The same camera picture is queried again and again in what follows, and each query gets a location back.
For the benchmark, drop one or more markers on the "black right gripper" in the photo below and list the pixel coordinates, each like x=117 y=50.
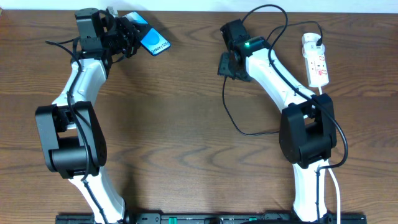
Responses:
x=222 y=68

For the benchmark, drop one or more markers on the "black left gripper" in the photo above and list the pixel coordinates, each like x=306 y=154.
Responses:
x=130 y=34

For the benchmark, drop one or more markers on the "blue Galaxy smartphone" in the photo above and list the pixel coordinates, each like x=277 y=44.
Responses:
x=149 y=37

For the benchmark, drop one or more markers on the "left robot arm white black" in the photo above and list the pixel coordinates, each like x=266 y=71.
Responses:
x=72 y=141

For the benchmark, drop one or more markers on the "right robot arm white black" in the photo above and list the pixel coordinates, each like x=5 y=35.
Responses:
x=307 y=133

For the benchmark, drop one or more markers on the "white power strip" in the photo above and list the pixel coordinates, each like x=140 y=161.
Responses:
x=317 y=73

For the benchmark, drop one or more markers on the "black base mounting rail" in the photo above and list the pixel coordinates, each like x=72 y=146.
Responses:
x=156 y=218

